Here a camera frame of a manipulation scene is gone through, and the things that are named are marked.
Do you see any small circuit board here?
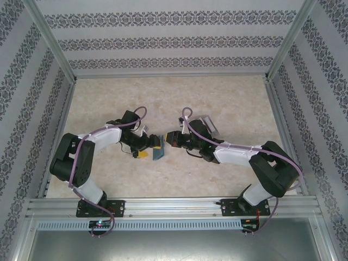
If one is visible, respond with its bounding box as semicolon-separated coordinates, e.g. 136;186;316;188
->
241;219;260;232
89;220;112;229

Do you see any teal card holder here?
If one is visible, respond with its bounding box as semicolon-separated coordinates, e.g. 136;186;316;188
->
151;135;167;161

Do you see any silver card stack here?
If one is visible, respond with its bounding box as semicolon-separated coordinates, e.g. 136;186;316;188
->
200;115;220;136

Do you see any black mounting plate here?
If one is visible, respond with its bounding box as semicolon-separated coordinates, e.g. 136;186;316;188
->
77;200;126;218
220;198;270;218

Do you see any grey slotted cable duct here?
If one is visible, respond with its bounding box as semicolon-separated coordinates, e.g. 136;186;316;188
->
36;219;243;231

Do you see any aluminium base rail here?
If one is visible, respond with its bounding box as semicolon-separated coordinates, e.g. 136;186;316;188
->
26;197;323;218

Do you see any grey metal panel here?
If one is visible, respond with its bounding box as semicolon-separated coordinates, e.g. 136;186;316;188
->
27;229;327;261

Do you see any purple cable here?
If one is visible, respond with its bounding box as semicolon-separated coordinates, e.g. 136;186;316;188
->
181;107;303;236
67;105;150;237

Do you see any aluminium frame post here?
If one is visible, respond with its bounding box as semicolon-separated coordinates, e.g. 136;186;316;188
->
264;0;318;82
24;0;77;82

